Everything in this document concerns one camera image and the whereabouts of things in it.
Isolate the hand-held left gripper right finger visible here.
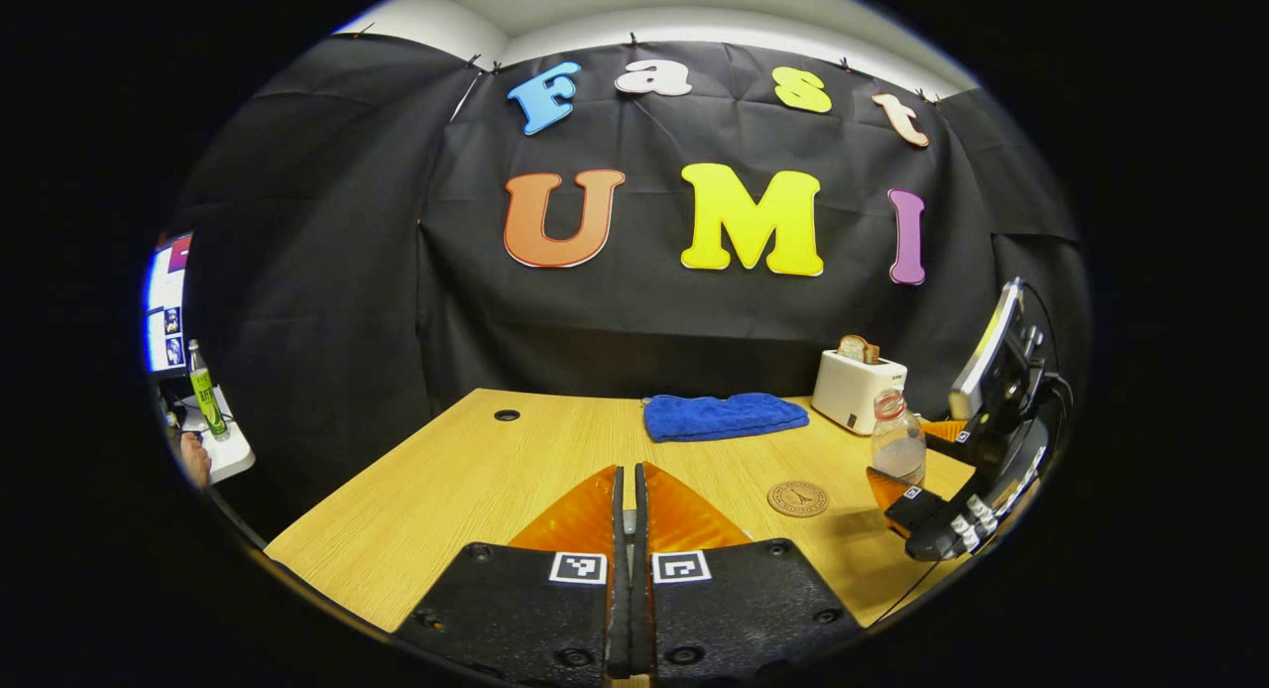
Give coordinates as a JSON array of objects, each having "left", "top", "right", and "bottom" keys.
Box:
[{"left": 634, "top": 461, "right": 865, "bottom": 686}]

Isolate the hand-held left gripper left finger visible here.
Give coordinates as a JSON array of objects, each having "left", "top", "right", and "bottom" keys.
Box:
[{"left": 395, "top": 464, "right": 632, "bottom": 688}]

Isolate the clear plastic water bottle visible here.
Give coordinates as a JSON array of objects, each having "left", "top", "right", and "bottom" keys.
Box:
[{"left": 870, "top": 389, "right": 928, "bottom": 487}]

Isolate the round brown coaster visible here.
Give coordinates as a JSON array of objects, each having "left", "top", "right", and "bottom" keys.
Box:
[{"left": 766, "top": 480, "right": 831, "bottom": 518}]

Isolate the green drink bottle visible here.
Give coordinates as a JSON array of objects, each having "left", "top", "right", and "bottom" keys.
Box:
[{"left": 186, "top": 339, "right": 231, "bottom": 441}]

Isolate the white toaster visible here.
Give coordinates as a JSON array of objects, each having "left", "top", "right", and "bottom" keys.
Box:
[{"left": 811, "top": 349, "right": 908, "bottom": 436}]

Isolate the blue towel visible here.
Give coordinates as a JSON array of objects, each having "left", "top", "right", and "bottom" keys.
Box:
[{"left": 642, "top": 392, "right": 811, "bottom": 443}]

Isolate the white side desk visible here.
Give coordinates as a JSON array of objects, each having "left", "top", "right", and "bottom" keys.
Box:
[{"left": 164, "top": 386, "right": 257, "bottom": 486}]

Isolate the black backdrop cloth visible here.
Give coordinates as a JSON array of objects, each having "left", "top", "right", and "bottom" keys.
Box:
[{"left": 164, "top": 32, "right": 1092, "bottom": 530}]

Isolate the computer monitor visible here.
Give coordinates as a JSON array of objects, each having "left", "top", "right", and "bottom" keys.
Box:
[{"left": 144, "top": 232, "right": 194, "bottom": 374}]

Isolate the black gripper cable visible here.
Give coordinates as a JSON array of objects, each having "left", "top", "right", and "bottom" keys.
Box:
[{"left": 1019, "top": 282, "right": 1077, "bottom": 441}]

